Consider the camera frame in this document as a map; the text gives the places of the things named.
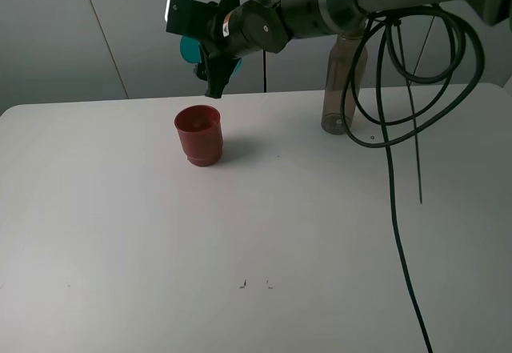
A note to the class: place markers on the red plastic cup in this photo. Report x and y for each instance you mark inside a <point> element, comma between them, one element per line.
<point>200,133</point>

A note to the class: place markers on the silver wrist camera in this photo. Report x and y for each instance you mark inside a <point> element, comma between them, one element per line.
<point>190,18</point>

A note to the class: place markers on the smoky transparent plastic bottle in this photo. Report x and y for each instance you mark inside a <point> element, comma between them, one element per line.
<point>340,60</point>

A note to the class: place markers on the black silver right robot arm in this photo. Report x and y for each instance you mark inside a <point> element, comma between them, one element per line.
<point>268,25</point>

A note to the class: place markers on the teal transparent plastic cup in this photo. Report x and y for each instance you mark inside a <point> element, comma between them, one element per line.
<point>193,52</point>

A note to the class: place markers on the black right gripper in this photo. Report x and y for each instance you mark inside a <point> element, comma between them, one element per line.
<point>230,46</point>

